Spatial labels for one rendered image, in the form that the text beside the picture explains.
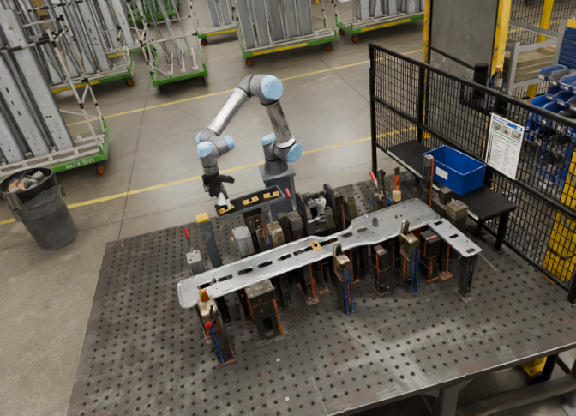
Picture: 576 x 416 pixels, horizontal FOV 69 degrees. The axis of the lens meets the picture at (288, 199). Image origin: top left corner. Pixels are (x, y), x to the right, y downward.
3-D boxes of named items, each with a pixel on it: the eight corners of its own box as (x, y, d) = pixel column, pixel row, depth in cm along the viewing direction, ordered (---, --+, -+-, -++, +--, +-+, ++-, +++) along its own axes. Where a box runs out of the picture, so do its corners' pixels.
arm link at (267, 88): (288, 149, 258) (260, 69, 222) (307, 155, 249) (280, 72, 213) (275, 161, 253) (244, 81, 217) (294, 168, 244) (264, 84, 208)
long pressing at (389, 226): (182, 315, 190) (181, 312, 190) (175, 282, 208) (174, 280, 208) (443, 219, 219) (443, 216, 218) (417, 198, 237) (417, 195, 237)
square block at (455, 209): (450, 263, 232) (455, 211, 212) (441, 255, 238) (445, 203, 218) (462, 259, 234) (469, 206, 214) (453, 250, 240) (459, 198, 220)
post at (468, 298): (465, 304, 208) (471, 261, 192) (451, 289, 217) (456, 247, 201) (477, 299, 210) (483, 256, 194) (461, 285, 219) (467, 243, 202)
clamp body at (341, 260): (343, 317, 212) (338, 267, 193) (333, 301, 222) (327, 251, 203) (359, 310, 214) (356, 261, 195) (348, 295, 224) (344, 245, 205)
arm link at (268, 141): (273, 148, 266) (270, 129, 258) (289, 153, 258) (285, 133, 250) (260, 157, 259) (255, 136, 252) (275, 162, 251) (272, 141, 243)
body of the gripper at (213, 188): (205, 193, 217) (199, 173, 211) (219, 186, 221) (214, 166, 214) (212, 199, 212) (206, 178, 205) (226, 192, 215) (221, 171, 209)
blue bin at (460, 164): (461, 195, 227) (463, 175, 219) (422, 172, 250) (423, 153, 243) (483, 185, 232) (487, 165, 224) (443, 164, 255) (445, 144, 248)
